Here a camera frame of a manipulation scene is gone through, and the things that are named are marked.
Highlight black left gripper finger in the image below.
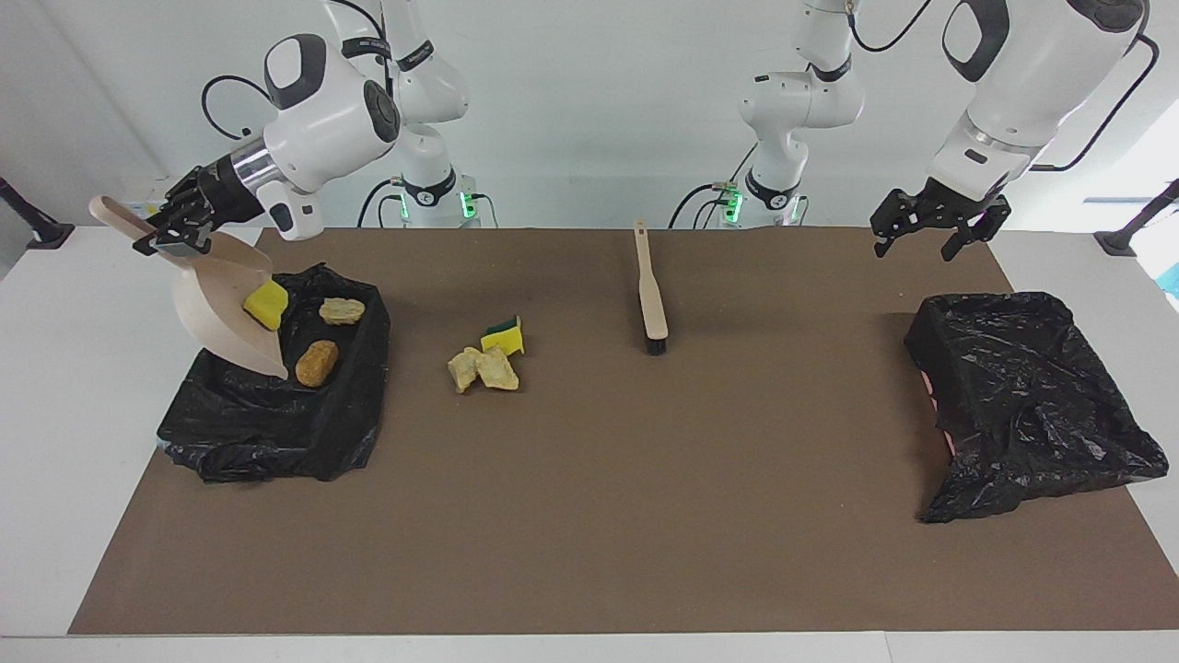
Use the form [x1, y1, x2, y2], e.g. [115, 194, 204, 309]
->
[870, 189, 927, 259]
[941, 198, 1012, 263]

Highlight beige hand brush black bristles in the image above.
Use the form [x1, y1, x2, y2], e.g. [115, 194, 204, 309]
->
[634, 220, 670, 356]

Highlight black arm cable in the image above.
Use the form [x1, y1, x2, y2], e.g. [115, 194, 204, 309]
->
[201, 0, 392, 144]
[847, 0, 1160, 174]

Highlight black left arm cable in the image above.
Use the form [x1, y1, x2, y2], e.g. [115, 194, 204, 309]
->
[847, 0, 1160, 174]

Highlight black plastic trash bag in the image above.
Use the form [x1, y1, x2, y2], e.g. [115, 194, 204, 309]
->
[157, 262, 392, 484]
[904, 291, 1170, 525]

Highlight brown sponge chunk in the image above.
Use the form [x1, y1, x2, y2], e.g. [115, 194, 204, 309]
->
[295, 340, 340, 389]

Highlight black camera stand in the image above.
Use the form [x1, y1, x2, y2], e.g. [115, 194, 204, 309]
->
[0, 175, 75, 250]
[1094, 179, 1179, 257]

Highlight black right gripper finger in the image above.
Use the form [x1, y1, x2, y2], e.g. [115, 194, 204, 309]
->
[147, 178, 205, 229]
[132, 221, 211, 259]

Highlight brown paper table mat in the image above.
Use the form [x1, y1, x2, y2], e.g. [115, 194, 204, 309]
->
[69, 227, 1179, 636]

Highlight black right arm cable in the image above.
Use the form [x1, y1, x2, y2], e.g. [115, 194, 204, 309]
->
[201, 0, 392, 144]

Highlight beige plastic dustpan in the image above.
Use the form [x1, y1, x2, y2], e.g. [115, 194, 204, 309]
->
[88, 195, 291, 380]

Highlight pink plastic bin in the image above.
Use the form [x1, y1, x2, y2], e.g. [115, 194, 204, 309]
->
[924, 368, 959, 454]

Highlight black base cable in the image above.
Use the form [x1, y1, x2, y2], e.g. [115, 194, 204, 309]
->
[357, 178, 406, 228]
[668, 182, 738, 228]

